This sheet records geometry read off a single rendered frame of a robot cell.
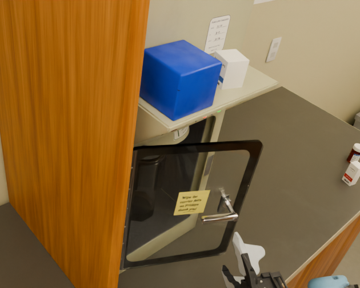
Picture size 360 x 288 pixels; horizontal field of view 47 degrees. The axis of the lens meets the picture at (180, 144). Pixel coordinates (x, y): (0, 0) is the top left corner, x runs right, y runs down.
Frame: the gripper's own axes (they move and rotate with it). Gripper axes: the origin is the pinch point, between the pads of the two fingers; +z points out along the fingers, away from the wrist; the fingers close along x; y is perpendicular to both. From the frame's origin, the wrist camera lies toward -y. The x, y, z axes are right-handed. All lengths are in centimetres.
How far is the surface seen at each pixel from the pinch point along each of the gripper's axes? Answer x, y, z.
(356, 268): -120, 137, 57
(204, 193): 4.5, -1.4, 13.6
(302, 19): 8, 83, 115
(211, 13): 43.5, -4.8, 22.8
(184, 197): 3.8, -6.1, 13.6
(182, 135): 13.2, -5.0, 24.9
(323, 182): -26, 63, 42
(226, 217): 0.7, 3.2, 8.9
